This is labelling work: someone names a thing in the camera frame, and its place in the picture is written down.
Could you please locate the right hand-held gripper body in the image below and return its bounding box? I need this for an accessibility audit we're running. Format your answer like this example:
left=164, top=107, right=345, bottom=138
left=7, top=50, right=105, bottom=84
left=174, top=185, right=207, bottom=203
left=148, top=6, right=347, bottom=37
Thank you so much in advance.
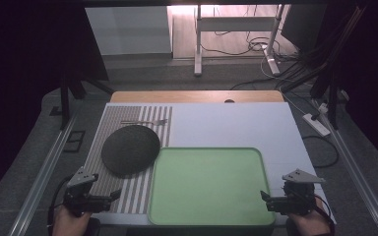
left=275, top=168, right=327, bottom=216

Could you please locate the grey white striped placemat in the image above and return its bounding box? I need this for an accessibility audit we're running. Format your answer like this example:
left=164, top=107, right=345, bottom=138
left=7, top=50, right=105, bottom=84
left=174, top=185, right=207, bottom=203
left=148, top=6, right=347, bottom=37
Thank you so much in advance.
left=83, top=104, right=174, bottom=215

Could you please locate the black metal stand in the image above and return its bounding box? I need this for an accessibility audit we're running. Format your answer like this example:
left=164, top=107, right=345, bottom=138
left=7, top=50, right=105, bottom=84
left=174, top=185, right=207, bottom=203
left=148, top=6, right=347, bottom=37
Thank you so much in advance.
left=309, top=6, right=368, bottom=131
left=59, top=64, right=115, bottom=131

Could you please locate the black round plate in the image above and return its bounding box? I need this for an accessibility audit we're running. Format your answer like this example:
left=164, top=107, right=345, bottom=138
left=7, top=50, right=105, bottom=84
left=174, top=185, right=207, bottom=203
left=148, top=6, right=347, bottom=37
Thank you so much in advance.
left=100, top=124, right=161, bottom=176

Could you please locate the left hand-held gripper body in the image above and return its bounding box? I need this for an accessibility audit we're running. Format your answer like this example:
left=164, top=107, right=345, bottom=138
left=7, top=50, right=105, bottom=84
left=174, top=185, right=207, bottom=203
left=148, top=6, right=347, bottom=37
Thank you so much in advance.
left=62, top=166, right=113, bottom=218

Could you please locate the metal rail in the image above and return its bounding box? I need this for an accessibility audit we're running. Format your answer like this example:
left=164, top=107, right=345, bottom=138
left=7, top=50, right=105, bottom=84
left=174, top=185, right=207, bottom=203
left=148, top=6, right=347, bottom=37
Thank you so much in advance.
left=310, top=97, right=378, bottom=236
left=7, top=110, right=81, bottom=236

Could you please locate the wooden table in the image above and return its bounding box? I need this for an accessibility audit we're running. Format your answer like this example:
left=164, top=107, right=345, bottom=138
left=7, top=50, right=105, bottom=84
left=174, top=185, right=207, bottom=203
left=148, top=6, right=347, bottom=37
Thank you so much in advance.
left=109, top=89, right=285, bottom=104

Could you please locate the tangle of floor cables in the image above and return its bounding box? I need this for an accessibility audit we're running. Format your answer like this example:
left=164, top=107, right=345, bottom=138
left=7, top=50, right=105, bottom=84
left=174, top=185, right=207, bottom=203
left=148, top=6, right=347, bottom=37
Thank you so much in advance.
left=199, top=4, right=313, bottom=91

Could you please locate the person's right hand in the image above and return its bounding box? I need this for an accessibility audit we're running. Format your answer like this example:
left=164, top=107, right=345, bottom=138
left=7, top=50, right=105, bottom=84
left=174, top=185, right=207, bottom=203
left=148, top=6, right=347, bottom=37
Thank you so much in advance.
left=286, top=196, right=333, bottom=236

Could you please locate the white panel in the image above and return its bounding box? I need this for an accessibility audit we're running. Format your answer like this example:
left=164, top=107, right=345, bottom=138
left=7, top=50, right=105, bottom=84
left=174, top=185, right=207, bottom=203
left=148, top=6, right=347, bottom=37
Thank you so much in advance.
left=85, top=6, right=173, bottom=57

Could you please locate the white board sheet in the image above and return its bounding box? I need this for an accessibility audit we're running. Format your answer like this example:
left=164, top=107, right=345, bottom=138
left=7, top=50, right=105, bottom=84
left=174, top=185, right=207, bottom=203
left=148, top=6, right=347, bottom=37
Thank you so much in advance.
left=84, top=101, right=338, bottom=228

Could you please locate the white desk frame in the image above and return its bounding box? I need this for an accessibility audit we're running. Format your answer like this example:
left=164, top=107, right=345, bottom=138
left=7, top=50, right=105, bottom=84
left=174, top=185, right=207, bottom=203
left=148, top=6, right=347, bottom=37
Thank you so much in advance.
left=193, top=3, right=285, bottom=78

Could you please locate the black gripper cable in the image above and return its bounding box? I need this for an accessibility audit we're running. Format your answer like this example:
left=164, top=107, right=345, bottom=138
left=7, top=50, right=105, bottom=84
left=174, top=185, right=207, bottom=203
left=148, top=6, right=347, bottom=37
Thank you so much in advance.
left=313, top=194, right=337, bottom=230
left=46, top=175, right=75, bottom=236

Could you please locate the silver fork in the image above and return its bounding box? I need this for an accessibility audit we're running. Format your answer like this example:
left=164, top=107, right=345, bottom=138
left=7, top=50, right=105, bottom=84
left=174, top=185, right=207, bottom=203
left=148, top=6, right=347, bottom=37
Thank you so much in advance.
left=120, top=118, right=168, bottom=127

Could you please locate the person's left hand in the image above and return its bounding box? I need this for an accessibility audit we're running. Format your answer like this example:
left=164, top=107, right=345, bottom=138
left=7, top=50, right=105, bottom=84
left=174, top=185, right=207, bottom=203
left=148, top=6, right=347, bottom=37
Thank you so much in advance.
left=51, top=206, right=94, bottom=236

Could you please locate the white power strip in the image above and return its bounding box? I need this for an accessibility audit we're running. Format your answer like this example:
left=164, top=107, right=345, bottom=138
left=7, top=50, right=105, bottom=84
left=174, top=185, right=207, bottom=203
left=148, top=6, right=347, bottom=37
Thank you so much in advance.
left=301, top=112, right=332, bottom=138

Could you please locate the green tray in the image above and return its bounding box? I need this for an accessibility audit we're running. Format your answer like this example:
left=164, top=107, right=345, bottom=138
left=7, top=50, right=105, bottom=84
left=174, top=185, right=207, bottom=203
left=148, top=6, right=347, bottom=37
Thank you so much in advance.
left=147, top=147, right=277, bottom=227

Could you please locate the black floor cable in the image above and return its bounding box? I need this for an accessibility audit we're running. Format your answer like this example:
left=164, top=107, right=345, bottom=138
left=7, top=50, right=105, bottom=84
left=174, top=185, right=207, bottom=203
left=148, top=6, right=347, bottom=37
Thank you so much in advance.
left=301, top=135, right=340, bottom=169

